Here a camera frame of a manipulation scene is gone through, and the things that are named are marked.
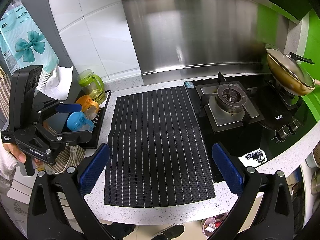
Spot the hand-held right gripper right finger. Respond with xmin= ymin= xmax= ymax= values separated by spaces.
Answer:
xmin=211 ymin=141 xmax=296 ymax=240

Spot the stainless steel backsplash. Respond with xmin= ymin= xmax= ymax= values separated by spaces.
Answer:
xmin=112 ymin=0 xmax=300 ymax=80

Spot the black drying tray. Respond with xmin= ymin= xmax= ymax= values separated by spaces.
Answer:
xmin=42 ymin=90 xmax=112 ymax=149

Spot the striped apron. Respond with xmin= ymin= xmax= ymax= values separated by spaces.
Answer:
xmin=0 ymin=67 xmax=87 ymax=174

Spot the blue lidded cup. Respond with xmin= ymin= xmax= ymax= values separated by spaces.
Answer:
xmin=66 ymin=111 xmax=95 ymax=132

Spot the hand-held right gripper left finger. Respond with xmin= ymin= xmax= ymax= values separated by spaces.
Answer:
xmin=28 ymin=143 xmax=118 ymax=240

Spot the black gas stove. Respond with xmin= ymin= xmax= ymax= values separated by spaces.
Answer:
xmin=186 ymin=71 xmax=318 ymax=183

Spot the dark grey cabinet panel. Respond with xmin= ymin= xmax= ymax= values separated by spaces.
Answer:
xmin=20 ymin=0 xmax=73 ymax=68

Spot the white bowl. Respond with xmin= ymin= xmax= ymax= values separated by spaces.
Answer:
xmin=305 ymin=144 xmax=320 ymax=168

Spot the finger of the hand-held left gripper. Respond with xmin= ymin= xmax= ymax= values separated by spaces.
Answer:
xmin=37 ymin=100 xmax=83 ymax=117
xmin=32 ymin=122 xmax=92 ymax=148

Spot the trash bin with white liner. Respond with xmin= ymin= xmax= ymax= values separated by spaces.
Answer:
xmin=201 ymin=215 xmax=227 ymax=239

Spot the glass pan lid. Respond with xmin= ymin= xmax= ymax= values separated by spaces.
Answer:
xmin=265 ymin=44 xmax=315 ymax=88

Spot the person's left hand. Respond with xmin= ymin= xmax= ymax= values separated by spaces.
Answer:
xmin=4 ymin=142 xmax=44 ymax=167

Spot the pale teal packet with bow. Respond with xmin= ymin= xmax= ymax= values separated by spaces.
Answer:
xmin=0 ymin=0 xmax=59 ymax=73

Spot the golden wok pan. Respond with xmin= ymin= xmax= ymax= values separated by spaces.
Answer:
xmin=264 ymin=44 xmax=320 ymax=97

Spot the steel pot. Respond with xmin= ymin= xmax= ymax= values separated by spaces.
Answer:
xmin=310 ymin=170 xmax=320 ymax=196

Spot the person's black shoe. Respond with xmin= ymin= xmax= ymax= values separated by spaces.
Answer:
xmin=152 ymin=224 xmax=185 ymax=240

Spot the green lidded jug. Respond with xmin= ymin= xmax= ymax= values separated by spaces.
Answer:
xmin=77 ymin=69 xmax=106 ymax=105

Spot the white paper towel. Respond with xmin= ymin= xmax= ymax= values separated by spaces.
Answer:
xmin=37 ymin=65 xmax=74 ymax=98

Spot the black striped mat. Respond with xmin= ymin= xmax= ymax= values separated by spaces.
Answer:
xmin=104 ymin=85 xmax=217 ymax=208

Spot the orange lidded cup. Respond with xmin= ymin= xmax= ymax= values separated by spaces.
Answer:
xmin=75 ymin=95 xmax=100 ymax=120

